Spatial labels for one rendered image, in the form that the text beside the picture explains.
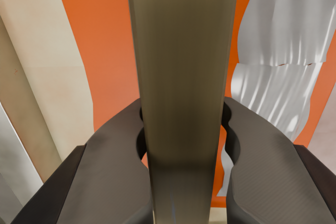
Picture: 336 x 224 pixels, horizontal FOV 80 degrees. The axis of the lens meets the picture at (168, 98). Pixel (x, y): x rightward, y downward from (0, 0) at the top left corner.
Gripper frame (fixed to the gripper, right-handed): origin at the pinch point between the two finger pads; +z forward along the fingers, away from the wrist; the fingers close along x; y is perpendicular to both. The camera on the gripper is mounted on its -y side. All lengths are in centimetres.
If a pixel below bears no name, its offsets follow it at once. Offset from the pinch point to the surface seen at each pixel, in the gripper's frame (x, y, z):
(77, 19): -7.9, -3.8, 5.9
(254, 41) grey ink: 5.7, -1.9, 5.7
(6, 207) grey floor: -168, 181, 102
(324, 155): 15.5, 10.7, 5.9
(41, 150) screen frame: -13.8, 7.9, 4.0
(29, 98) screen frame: -13.8, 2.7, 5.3
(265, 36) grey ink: 6.3, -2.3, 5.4
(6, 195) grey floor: -159, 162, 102
